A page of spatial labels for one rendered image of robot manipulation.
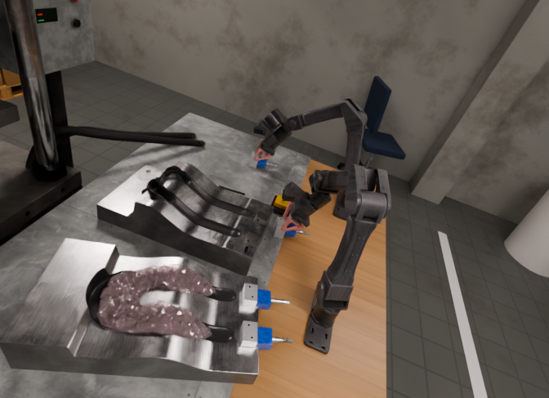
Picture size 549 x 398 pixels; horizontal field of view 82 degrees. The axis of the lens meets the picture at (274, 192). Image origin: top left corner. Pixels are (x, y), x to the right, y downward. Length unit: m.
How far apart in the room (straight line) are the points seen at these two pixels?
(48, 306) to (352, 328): 0.76
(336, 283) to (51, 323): 0.64
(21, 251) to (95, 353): 0.41
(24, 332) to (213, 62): 3.34
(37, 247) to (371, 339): 0.97
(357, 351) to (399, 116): 2.83
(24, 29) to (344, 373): 1.20
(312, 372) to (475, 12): 3.09
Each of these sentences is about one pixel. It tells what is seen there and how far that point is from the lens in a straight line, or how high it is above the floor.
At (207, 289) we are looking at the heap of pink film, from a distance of 0.87.
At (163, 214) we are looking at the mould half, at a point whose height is 0.92.
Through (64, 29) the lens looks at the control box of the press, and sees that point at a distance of 1.39.
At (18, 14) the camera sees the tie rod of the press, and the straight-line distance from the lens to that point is 1.10.
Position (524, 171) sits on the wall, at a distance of 4.02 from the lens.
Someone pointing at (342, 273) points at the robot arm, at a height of 0.99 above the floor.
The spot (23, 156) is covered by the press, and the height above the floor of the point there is 0.79.
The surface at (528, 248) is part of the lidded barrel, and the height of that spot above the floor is 0.16.
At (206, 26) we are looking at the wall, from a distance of 3.79.
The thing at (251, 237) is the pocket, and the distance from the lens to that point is 1.02.
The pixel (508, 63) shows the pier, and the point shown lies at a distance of 3.31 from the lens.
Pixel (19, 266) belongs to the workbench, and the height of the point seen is 0.80.
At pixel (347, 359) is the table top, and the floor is 0.80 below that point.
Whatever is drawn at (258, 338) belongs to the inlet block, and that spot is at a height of 0.87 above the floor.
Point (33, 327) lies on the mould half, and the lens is 0.81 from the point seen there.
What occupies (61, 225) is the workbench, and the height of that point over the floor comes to 0.80.
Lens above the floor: 1.58
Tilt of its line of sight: 36 degrees down
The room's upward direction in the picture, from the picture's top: 19 degrees clockwise
